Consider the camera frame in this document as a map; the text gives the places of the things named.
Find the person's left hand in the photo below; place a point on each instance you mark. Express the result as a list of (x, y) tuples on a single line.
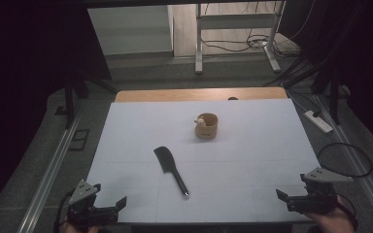
[(77, 230)]

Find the aluminium floor rail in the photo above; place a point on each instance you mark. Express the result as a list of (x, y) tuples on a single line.
[(356, 155), (50, 174)]

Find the white power strip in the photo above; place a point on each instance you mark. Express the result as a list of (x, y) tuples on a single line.
[(319, 122)]

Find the white metal stand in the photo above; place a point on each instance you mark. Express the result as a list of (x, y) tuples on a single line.
[(236, 21)]

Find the person's right hand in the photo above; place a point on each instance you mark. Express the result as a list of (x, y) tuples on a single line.
[(333, 221)]

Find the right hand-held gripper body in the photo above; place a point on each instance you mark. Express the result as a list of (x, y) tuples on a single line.
[(317, 202)]

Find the beige cup with small figure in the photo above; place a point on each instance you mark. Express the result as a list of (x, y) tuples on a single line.
[(206, 129)]

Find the black floor frame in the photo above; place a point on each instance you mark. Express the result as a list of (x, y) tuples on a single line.
[(79, 139)]

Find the black tripod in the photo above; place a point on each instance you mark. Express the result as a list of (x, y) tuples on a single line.
[(335, 97)]

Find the small dark object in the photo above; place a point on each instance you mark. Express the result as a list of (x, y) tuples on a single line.
[(232, 98)]

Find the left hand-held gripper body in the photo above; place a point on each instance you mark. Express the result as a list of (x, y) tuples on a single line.
[(83, 194)]

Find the grey panel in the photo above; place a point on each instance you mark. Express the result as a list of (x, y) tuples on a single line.
[(131, 30)]

